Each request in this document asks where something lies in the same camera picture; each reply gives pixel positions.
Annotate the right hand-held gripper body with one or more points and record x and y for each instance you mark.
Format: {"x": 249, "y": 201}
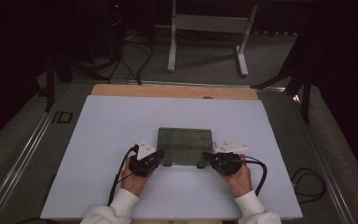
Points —
{"x": 230, "y": 163}

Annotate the grey translucent plastic compartment box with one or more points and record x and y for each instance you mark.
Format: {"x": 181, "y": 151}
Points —
{"x": 183, "y": 146}

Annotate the white metal stand frame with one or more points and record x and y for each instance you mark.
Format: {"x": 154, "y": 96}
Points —
{"x": 211, "y": 23}

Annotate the metal floor rail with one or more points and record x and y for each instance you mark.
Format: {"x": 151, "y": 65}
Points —
{"x": 313, "y": 140}
{"x": 18, "y": 161}

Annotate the black tripod stand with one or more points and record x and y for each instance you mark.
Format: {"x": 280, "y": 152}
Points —
{"x": 49, "y": 87}
{"x": 306, "y": 99}

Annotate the wooden table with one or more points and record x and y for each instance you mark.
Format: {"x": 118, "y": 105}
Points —
{"x": 167, "y": 91}

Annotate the person's right hand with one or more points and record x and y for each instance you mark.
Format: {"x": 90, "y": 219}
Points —
{"x": 240, "y": 183}

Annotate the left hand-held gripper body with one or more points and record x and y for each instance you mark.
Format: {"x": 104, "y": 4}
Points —
{"x": 143, "y": 163}

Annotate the person's left hand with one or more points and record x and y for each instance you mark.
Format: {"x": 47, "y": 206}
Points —
{"x": 133, "y": 185}

